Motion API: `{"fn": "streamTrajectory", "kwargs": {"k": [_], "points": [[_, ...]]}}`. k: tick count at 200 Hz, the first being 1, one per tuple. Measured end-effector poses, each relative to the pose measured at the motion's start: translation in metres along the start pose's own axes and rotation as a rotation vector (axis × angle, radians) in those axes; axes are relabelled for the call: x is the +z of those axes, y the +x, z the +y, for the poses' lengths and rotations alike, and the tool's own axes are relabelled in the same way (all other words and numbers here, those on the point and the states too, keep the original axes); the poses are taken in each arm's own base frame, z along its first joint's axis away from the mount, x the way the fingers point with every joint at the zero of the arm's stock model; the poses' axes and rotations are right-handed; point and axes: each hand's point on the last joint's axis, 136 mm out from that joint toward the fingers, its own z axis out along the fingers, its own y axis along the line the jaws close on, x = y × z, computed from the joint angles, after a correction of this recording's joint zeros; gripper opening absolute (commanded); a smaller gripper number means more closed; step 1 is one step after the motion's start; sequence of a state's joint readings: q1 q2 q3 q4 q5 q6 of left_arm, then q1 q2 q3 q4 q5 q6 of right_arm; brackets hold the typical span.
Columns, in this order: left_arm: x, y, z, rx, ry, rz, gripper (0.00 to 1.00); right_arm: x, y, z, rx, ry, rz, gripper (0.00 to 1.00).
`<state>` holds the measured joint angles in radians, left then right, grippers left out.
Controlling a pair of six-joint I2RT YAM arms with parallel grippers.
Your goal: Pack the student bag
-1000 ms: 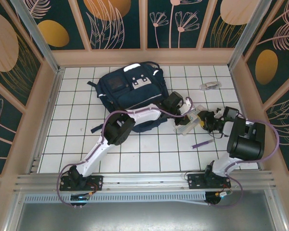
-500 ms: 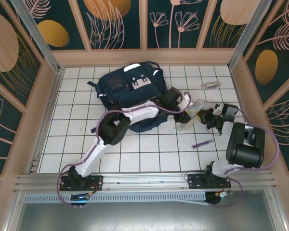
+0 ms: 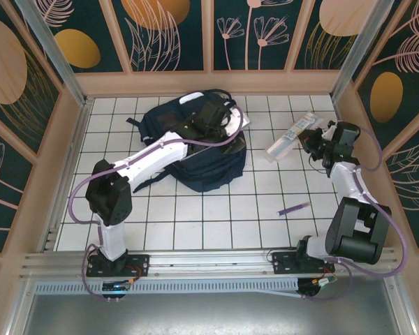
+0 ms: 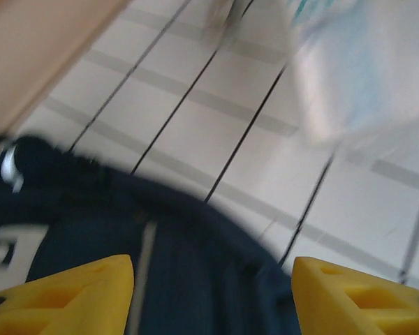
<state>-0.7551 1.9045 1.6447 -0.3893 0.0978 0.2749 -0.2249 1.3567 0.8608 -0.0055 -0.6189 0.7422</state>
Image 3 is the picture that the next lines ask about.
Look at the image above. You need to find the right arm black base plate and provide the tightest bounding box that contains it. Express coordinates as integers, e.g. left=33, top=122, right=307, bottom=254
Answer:
left=271, top=250, right=336, bottom=275

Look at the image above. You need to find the long clear plastic package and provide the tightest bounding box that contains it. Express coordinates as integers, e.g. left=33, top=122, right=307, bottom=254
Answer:
left=266, top=110, right=325, bottom=163

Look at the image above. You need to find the aluminium frame post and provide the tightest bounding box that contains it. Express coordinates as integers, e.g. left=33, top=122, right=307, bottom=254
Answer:
left=14, top=0, right=89, bottom=103
left=330, top=0, right=395, bottom=98

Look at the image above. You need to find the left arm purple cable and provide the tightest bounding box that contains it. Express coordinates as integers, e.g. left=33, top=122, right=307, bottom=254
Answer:
left=68, top=106, right=245, bottom=303

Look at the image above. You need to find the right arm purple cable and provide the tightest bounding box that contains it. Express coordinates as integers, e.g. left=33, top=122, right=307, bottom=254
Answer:
left=305, top=120, right=406, bottom=301

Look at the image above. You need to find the grey metal panel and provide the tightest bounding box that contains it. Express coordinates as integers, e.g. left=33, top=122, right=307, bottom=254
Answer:
left=19, top=292, right=411, bottom=335

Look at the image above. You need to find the grey slotted cable duct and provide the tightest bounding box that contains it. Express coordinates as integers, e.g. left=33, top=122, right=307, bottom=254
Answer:
left=34, top=277, right=303, bottom=298

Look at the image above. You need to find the long aluminium mounting rail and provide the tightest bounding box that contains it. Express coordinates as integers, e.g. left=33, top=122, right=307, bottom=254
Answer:
left=20, top=246, right=399, bottom=279

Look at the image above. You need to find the navy blue backpack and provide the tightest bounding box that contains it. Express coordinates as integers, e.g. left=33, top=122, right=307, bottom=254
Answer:
left=126, top=89, right=251, bottom=194

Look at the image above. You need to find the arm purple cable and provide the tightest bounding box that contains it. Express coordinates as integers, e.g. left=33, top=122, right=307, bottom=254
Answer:
left=305, top=120, right=406, bottom=301
left=68, top=106, right=245, bottom=303

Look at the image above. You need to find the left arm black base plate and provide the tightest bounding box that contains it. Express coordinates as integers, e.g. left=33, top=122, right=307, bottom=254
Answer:
left=86, top=253, right=151, bottom=278

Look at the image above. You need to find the aluminium side rail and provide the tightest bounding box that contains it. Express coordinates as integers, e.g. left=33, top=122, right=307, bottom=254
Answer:
left=40, top=97, right=94, bottom=253
left=330, top=94, right=385, bottom=247

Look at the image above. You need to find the purple pen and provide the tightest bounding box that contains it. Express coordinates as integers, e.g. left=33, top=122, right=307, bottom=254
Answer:
left=277, top=201, right=312, bottom=216

